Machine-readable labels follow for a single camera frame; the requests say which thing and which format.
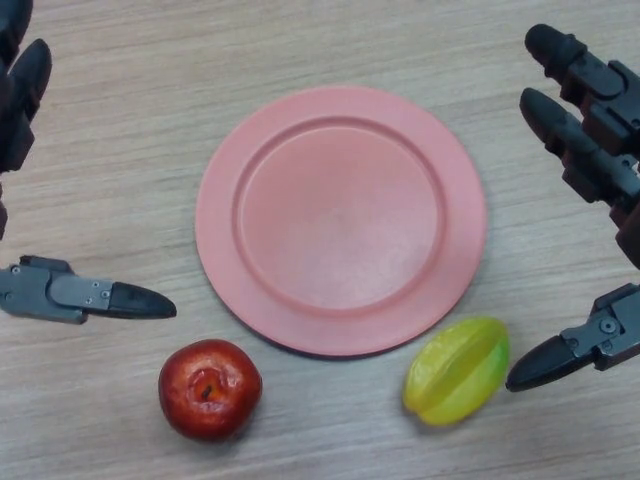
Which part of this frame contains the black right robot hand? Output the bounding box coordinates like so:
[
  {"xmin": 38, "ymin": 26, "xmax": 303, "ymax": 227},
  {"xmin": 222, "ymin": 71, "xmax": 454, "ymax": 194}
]
[{"xmin": 505, "ymin": 23, "xmax": 640, "ymax": 393}]

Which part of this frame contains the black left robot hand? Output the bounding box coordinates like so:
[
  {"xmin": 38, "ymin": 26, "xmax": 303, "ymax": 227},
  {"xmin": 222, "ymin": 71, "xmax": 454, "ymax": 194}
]
[{"xmin": 0, "ymin": 0, "xmax": 178, "ymax": 326}]

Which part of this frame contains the red apple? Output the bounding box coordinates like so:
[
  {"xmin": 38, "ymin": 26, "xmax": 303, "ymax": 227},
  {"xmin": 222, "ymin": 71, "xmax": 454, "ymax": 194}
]
[{"xmin": 158, "ymin": 338, "xmax": 264, "ymax": 443}]

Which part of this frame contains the pink round plate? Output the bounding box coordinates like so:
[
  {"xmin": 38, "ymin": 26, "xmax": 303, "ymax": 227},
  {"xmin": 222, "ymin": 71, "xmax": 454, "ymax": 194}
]
[{"xmin": 195, "ymin": 84, "xmax": 489, "ymax": 358}]

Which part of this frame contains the yellow-green starfruit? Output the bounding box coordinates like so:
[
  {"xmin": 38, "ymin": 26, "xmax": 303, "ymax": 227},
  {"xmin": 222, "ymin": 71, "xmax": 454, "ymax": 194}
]
[{"xmin": 402, "ymin": 315, "xmax": 511, "ymax": 427}]

